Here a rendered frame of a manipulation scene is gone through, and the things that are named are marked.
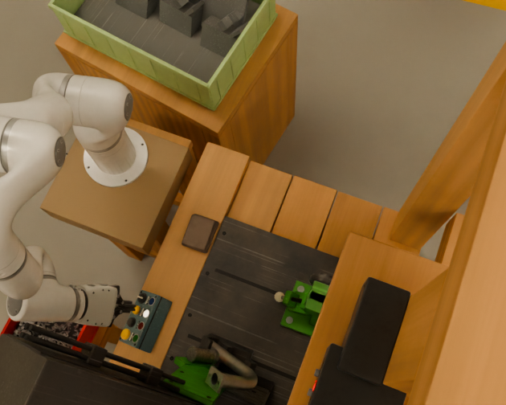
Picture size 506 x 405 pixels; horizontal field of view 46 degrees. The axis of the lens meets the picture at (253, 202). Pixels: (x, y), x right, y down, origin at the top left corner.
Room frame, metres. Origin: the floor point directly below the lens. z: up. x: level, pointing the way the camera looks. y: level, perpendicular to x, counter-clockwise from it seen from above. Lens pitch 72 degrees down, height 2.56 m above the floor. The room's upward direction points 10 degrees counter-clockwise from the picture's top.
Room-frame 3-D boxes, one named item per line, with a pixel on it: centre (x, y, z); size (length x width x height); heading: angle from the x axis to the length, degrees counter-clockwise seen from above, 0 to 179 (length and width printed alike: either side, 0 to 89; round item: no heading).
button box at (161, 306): (0.25, 0.35, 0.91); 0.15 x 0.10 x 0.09; 149
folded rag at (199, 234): (0.47, 0.16, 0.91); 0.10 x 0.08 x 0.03; 150
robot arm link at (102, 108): (0.72, 0.34, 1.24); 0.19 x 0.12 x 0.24; 73
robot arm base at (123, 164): (0.73, 0.37, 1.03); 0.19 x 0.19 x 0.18
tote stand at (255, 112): (1.24, 0.16, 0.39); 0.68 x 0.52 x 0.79; 49
